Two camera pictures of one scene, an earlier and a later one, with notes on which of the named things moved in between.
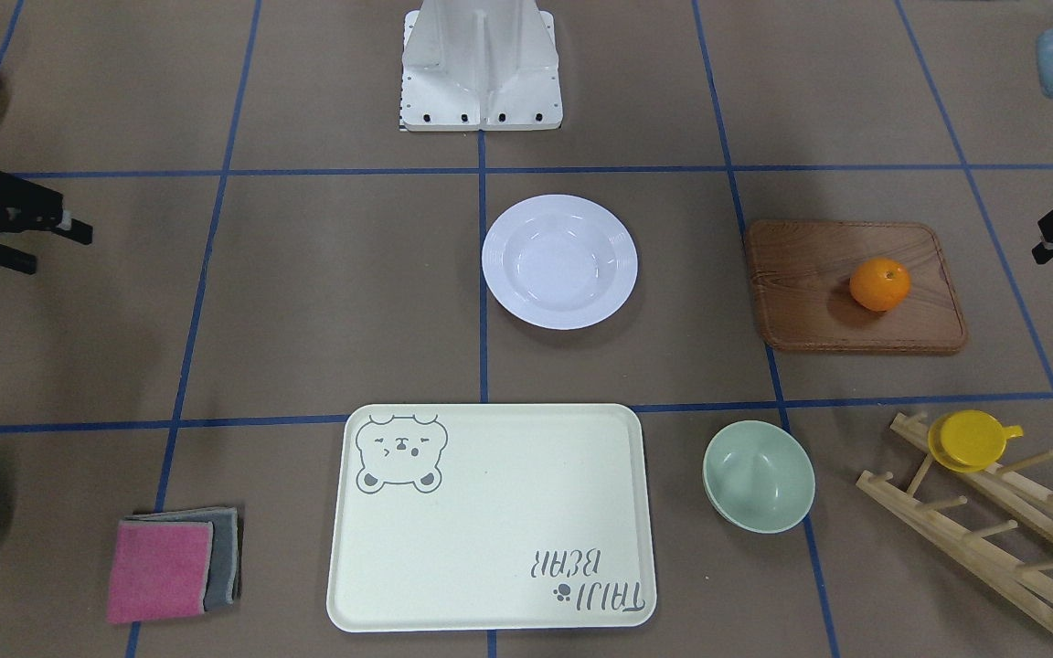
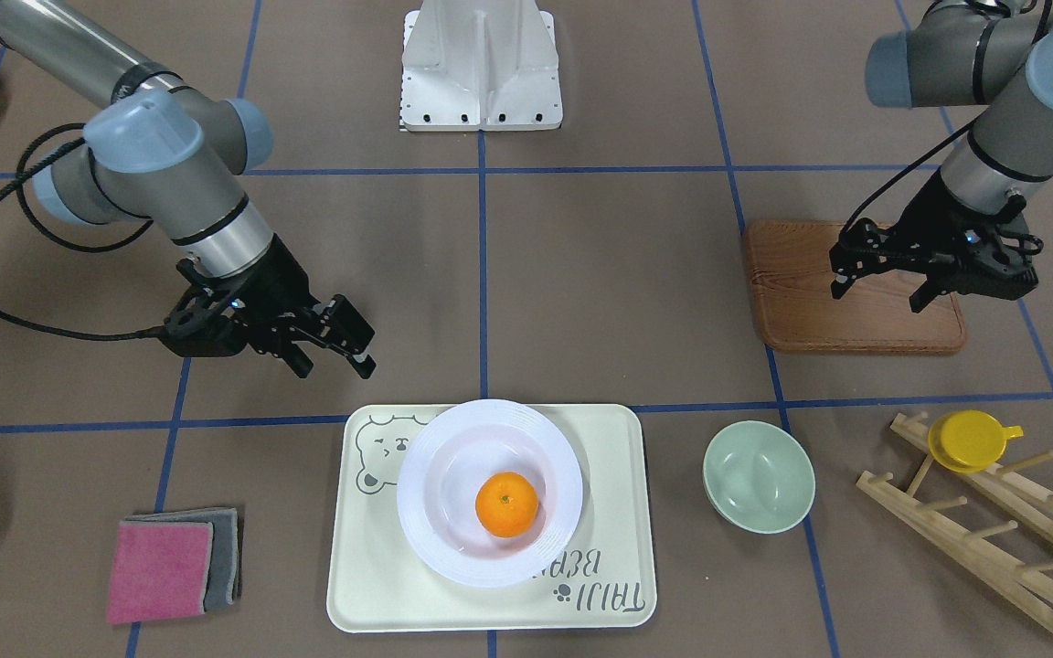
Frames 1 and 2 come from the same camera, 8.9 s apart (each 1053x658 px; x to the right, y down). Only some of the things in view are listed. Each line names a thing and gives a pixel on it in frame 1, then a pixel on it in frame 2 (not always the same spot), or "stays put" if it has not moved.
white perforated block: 480,65 stays put
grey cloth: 223,579 stays put
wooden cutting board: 801,273 stays put
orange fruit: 880,283 to 506,504
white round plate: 559,261 to 453,457
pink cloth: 159,569 stays put
